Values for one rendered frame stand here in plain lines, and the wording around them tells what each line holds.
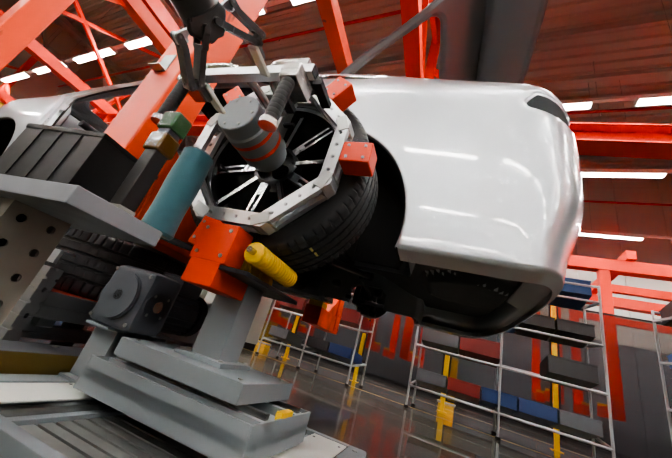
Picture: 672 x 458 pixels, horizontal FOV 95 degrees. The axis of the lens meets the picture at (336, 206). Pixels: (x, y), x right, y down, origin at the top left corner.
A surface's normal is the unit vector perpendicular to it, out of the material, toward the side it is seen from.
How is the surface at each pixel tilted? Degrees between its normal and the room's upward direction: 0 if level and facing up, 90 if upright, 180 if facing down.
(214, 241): 90
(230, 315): 90
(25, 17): 90
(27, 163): 90
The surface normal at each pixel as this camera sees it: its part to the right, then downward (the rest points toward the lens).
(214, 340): -0.26, -0.48
